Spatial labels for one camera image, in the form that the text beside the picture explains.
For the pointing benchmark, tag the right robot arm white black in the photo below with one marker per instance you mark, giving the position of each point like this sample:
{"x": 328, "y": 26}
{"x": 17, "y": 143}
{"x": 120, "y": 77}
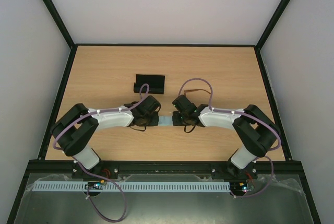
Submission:
{"x": 257, "y": 132}

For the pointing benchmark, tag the controller board with leds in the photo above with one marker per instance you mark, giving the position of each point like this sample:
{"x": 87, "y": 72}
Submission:
{"x": 95, "y": 185}
{"x": 241, "y": 187}

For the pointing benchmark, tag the brown translucent sunglasses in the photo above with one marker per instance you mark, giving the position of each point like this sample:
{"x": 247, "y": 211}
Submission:
{"x": 195, "y": 90}

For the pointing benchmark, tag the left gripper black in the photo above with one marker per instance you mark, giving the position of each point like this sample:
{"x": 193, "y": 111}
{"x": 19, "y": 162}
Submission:
{"x": 155, "y": 121}

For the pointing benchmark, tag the light blue cleaning cloth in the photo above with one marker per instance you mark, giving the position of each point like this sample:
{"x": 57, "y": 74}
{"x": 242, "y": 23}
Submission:
{"x": 165, "y": 121}

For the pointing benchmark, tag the light blue slotted cable duct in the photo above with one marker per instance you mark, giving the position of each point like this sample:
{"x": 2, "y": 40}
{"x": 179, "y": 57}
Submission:
{"x": 76, "y": 186}

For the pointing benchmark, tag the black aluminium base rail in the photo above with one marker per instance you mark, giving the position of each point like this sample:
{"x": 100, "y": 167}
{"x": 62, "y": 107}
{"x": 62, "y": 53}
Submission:
{"x": 217, "y": 170}

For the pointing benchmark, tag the right controller board with leds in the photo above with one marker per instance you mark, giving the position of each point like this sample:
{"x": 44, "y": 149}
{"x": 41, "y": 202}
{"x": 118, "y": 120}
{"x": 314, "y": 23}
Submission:
{"x": 241, "y": 187}

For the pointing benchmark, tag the black sunglasses case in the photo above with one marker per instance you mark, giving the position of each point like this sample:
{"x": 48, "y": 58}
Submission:
{"x": 156, "y": 83}

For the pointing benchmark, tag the left controller board with leds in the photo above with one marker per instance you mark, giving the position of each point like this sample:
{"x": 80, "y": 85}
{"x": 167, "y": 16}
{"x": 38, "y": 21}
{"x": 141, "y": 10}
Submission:
{"x": 95, "y": 185}

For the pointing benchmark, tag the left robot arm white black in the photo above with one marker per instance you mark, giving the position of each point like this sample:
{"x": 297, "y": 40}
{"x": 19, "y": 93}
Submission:
{"x": 74, "y": 129}

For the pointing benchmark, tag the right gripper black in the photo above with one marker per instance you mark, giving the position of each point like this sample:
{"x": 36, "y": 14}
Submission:
{"x": 176, "y": 118}

